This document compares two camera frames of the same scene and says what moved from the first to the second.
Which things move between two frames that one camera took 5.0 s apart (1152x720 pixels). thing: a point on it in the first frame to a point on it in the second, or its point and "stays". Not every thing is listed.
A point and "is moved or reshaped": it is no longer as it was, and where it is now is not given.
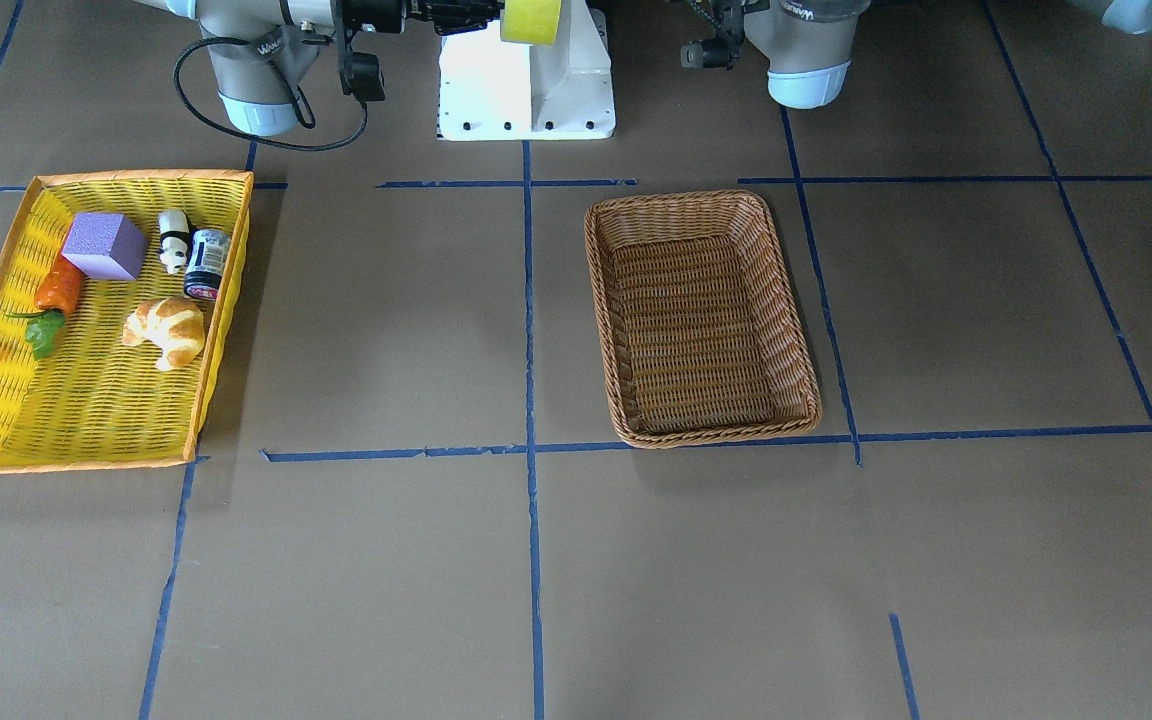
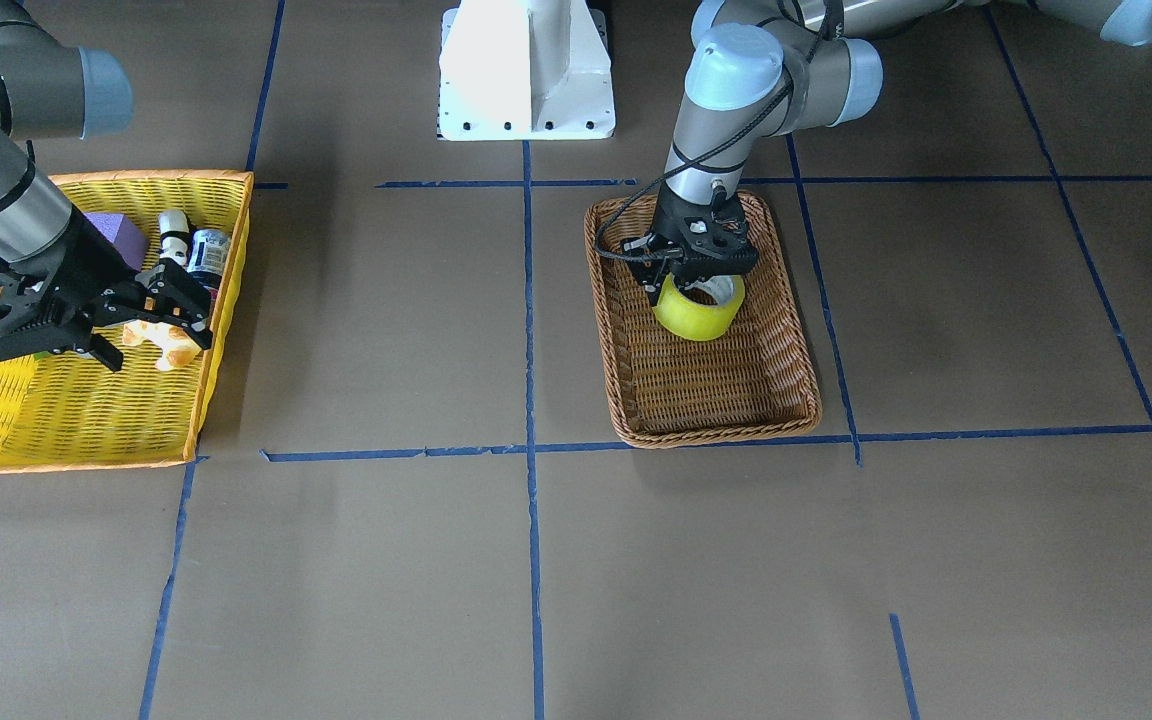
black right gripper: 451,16 to 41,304
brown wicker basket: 704,326 stays
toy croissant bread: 174,325 stays
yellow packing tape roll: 530,21 is moved or reshaped
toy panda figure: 176,230 stays
